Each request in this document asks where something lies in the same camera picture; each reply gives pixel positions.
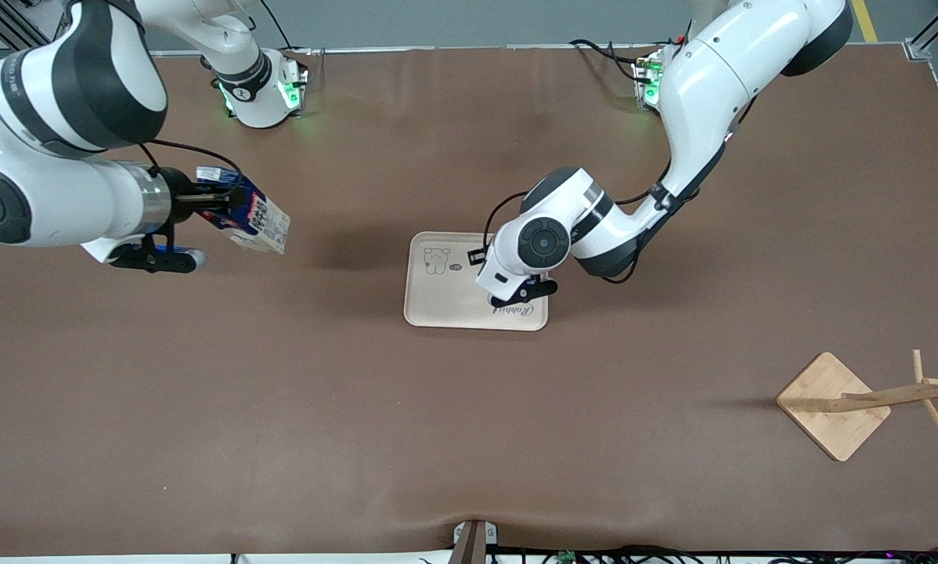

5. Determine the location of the blue white milk carton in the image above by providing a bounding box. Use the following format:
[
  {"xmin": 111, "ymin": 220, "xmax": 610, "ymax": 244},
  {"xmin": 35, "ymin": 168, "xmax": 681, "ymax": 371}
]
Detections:
[{"xmin": 195, "ymin": 165, "xmax": 291, "ymax": 255}]

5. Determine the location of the beige tray with rabbit print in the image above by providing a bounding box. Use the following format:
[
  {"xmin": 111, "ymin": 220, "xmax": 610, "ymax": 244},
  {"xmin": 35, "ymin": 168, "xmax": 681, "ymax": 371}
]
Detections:
[{"xmin": 403, "ymin": 231, "xmax": 550, "ymax": 332}]

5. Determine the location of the brown table mat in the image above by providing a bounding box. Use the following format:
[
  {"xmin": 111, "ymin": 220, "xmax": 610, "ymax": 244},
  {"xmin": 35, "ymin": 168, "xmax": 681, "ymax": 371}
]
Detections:
[{"xmin": 0, "ymin": 43, "xmax": 938, "ymax": 559}]

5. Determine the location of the wooden mug rack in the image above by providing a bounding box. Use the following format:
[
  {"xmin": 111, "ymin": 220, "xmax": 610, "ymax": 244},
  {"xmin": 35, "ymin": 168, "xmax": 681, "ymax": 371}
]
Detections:
[{"xmin": 776, "ymin": 349, "xmax": 938, "ymax": 463}]

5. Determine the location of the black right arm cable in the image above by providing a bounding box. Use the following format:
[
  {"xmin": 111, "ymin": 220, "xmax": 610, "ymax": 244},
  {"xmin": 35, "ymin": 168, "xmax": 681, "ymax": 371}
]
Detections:
[{"xmin": 136, "ymin": 139, "xmax": 244, "ymax": 189}]

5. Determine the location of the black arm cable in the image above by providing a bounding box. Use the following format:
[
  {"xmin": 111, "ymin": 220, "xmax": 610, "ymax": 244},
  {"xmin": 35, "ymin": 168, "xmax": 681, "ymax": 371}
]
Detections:
[
  {"xmin": 136, "ymin": 139, "xmax": 244, "ymax": 189},
  {"xmin": 482, "ymin": 161, "xmax": 701, "ymax": 284}
]

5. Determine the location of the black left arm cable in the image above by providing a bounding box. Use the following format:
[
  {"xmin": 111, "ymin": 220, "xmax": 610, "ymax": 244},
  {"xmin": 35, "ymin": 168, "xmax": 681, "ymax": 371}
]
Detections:
[{"xmin": 482, "ymin": 161, "xmax": 701, "ymax": 284}]

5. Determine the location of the aluminium frame post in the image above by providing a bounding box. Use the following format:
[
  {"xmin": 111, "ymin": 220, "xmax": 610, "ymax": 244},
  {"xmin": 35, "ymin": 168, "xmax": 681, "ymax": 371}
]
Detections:
[
  {"xmin": 0, "ymin": 0, "xmax": 74, "ymax": 63},
  {"xmin": 904, "ymin": 0, "xmax": 938, "ymax": 60}
]

